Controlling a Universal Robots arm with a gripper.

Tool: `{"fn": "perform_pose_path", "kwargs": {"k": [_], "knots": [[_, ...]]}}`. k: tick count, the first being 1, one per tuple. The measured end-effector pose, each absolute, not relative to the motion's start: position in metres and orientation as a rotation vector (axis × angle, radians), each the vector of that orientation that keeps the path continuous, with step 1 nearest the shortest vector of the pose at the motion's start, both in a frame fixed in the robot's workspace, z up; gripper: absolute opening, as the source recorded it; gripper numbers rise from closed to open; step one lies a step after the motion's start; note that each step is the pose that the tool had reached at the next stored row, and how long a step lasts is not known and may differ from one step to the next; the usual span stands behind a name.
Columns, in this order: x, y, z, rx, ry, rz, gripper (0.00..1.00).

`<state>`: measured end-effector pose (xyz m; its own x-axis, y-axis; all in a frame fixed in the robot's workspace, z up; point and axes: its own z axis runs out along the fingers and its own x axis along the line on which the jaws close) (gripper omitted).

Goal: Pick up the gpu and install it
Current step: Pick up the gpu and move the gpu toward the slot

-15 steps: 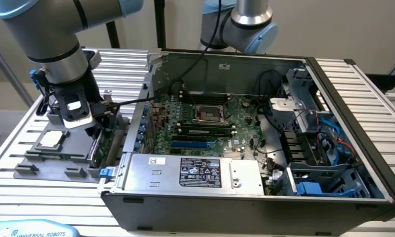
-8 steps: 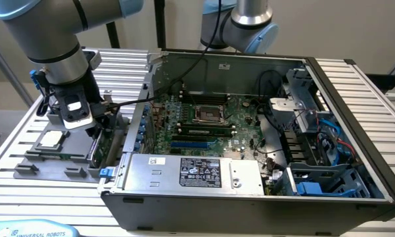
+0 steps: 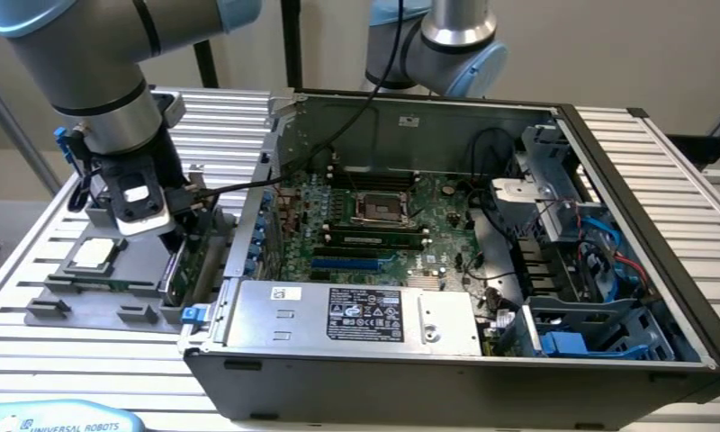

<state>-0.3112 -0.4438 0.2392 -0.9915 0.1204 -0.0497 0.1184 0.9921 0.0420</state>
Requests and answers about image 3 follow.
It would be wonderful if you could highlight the red disk wire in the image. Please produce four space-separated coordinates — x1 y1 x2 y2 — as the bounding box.
555 200 654 298

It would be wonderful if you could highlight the grey parts rack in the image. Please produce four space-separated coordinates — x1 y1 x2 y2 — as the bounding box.
23 197 241 334

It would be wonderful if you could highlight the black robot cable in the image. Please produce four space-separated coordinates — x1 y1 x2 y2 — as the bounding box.
200 0 407 199

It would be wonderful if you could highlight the blue case latch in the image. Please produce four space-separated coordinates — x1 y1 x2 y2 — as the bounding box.
179 304 211 326

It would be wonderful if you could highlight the green RAM stick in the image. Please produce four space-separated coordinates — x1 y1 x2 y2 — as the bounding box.
65 277 159 294

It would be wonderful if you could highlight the blue plastic drive caddy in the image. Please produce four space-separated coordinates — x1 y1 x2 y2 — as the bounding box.
539 330 594 359

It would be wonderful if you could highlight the blue expansion slot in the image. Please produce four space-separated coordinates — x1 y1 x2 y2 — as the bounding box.
309 256 380 275

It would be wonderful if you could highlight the small silver heat sink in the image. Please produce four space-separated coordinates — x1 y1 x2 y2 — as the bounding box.
406 274 447 290

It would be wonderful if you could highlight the black open PC case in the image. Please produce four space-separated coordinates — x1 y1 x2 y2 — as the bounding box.
179 89 720 432

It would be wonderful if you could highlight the CPU socket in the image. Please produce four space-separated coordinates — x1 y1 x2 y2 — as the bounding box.
348 191 414 226

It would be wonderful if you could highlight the green graphics card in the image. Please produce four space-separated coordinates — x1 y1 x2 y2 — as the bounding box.
160 204 224 311

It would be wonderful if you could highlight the installed RAM stick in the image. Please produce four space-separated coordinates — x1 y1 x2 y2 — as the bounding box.
321 227 428 249

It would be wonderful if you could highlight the blue cable clip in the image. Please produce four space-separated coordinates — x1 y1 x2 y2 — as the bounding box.
52 127 79 168

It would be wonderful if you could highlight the silver CPU chip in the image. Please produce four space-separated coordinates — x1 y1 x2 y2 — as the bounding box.
71 237 127 270

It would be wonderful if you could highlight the black and white wrist camera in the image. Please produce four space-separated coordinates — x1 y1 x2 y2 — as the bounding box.
100 155 176 238

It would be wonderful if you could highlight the black RAM slot bank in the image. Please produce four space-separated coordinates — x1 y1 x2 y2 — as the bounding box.
329 166 419 191

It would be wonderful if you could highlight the grey metal disk bay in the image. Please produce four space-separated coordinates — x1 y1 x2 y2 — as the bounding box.
490 123 607 244

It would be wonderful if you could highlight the silver power supply unit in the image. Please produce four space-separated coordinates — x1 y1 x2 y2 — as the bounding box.
219 279 486 357

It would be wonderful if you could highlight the black expansion slot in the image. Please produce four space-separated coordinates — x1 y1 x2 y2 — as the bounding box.
311 244 398 261

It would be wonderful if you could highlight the blue disk wire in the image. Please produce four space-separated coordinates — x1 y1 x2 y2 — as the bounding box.
575 215 626 271

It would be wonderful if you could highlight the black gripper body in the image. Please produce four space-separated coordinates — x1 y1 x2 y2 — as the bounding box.
149 129 211 254

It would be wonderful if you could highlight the black stand pole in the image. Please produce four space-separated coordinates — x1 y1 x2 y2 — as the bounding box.
279 0 307 89
192 39 221 89

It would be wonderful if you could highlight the blue Universal Robots cap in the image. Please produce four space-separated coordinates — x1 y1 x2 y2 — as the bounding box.
0 398 147 432

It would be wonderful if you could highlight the green motherboard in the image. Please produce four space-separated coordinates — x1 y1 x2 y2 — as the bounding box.
263 168 499 293

